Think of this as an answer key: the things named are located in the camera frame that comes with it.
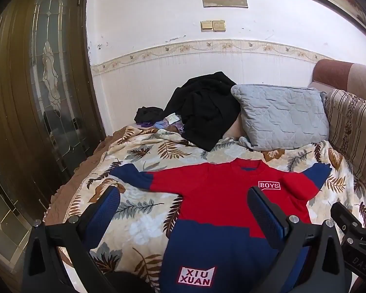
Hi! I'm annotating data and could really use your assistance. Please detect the brown ruffled bed cover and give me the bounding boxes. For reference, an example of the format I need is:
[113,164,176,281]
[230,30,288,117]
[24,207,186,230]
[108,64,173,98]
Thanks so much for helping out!
[44,128,125,223]

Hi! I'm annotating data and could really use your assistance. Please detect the grey quilted pillow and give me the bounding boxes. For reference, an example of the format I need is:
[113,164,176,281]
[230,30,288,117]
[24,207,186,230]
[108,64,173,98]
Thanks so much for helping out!
[231,84,330,151]

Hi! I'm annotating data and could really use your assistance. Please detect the framed wall picture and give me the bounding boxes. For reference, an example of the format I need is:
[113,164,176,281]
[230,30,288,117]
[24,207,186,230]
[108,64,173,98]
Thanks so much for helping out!
[239,0,366,42]

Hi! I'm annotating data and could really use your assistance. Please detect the red and blue sweater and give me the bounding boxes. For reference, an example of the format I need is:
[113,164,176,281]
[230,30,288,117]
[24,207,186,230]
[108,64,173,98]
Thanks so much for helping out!
[109,158,333,293]

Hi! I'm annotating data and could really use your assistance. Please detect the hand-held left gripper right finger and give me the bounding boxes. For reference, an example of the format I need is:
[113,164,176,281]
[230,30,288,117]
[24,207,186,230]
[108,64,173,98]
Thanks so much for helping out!
[246,186,353,293]

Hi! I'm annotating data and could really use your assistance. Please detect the wooden door with glass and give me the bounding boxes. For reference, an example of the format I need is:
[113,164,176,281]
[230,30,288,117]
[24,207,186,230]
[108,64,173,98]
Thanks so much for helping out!
[0,0,107,281]

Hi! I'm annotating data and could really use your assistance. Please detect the black garment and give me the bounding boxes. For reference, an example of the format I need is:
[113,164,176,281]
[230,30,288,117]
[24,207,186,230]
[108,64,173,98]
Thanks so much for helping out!
[164,72,241,151]

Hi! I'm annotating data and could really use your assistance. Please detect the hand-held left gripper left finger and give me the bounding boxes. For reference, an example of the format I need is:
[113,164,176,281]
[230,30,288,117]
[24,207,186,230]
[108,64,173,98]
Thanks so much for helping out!
[21,186,122,293]

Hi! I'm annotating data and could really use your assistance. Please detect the striped sofa backrest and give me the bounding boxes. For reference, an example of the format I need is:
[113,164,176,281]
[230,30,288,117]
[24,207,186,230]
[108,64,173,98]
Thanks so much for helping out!
[323,88,366,196]

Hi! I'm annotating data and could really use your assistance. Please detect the leaf print blanket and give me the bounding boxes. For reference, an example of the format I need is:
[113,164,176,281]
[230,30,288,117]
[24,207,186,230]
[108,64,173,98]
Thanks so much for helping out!
[46,125,366,293]

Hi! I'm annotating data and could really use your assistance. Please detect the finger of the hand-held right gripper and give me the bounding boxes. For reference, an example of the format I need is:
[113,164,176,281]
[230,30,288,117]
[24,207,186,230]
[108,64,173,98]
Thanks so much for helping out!
[330,202,363,230]

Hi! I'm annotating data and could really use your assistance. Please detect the beige cloth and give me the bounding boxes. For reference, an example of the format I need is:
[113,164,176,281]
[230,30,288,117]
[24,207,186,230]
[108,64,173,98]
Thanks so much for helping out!
[223,114,247,139]

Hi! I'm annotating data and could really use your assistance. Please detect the small black cloth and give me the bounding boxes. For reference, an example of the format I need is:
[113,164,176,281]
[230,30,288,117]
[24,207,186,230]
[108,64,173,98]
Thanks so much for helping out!
[134,106,164,124]

